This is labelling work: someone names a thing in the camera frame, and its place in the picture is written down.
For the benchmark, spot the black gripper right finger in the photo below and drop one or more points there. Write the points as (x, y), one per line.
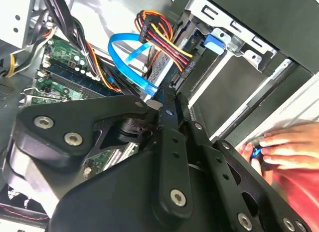
(219, 172)

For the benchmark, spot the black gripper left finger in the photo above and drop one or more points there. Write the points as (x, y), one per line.
(74, 112)

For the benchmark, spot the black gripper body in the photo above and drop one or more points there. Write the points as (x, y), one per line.
(112, 204)

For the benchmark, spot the hard disk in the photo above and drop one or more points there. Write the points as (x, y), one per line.
(213, 43)

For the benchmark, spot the person's hand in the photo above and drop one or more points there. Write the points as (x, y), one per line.
(294, 147)

